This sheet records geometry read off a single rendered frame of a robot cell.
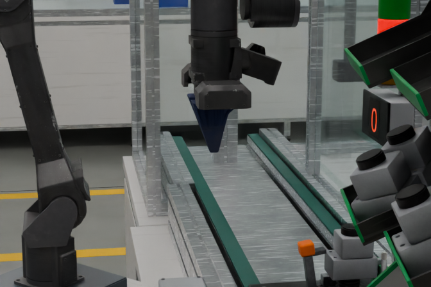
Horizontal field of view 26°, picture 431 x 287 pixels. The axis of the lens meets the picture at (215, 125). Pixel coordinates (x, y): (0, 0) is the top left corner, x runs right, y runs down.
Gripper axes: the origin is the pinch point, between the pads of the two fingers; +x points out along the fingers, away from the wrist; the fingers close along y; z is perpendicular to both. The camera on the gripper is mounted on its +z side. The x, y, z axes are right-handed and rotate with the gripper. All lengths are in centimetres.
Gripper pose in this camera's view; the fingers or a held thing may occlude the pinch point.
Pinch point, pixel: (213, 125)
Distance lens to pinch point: 117.3
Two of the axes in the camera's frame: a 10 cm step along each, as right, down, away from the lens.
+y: -1.5, -2.1, 9.7
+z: 9.9, -0.3, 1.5
